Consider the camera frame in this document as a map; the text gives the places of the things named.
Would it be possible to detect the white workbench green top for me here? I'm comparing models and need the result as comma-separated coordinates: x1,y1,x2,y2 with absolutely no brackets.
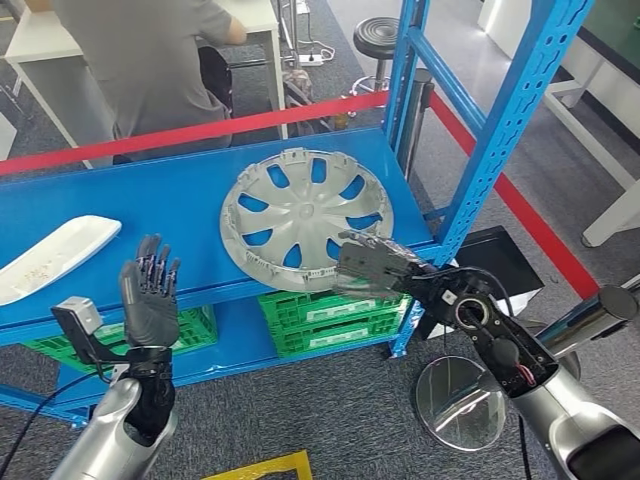
477,0,640,250

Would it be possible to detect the white plastic trim part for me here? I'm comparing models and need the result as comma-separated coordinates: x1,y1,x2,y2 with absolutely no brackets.
0,215,122,307

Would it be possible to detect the black round stool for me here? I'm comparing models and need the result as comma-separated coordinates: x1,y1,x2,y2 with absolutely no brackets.
348,16,401,101

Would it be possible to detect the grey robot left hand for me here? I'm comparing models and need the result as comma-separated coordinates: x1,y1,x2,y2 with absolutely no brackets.
118,233,182,350

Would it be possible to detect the person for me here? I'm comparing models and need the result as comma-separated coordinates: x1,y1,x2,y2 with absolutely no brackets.
50,0,248,167

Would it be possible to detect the silver plastic wheel hubcap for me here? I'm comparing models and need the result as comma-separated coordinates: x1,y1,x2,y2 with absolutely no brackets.
219,146,395,294

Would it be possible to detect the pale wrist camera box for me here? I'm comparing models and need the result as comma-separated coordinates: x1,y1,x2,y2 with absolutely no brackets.
50,296,128,367

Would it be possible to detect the blue metal shelf rack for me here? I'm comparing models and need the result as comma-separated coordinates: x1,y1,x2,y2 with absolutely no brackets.
0,0,596,429

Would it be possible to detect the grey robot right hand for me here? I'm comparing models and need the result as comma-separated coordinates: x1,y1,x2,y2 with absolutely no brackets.
333,229,436,303

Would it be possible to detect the yellow floor tape square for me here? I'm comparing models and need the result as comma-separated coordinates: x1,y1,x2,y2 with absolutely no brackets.
202,450,313,480

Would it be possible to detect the chrome barrier stanchion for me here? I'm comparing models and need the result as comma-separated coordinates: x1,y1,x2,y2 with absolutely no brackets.
558,349,583,384
397,68,435,183
414,284,640,453

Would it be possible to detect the black floor mat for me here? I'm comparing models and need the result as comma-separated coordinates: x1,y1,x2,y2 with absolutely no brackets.
452,226,545,296

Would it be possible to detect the black office chair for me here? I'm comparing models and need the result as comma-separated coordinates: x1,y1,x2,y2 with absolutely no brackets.
197,44,235,122

